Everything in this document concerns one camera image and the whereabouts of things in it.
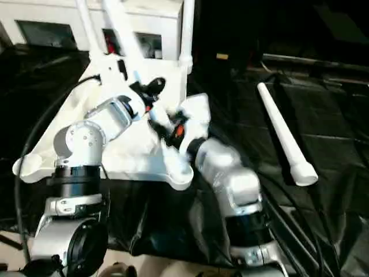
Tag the black mat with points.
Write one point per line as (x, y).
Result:
(173, 219)

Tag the white glass-door cabinet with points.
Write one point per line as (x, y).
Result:
(57, 14)

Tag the black flat screen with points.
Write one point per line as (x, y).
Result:
(317, 60)

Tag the black floor stand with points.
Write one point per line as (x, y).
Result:
(11, 241)

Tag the small yellow label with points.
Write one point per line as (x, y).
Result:
(222, 56)

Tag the white plastic table leg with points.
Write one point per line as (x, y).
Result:
(127, 37)
(187, 29)
(284, 135)
(89, 29)

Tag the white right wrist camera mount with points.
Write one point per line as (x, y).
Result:
(199, 112)

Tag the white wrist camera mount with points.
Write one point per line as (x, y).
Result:
(111, 75)
(199, 112)

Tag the white plastic table top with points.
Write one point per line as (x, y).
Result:
(173, 83)

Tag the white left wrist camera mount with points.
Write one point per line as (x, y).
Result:
(111, 75)

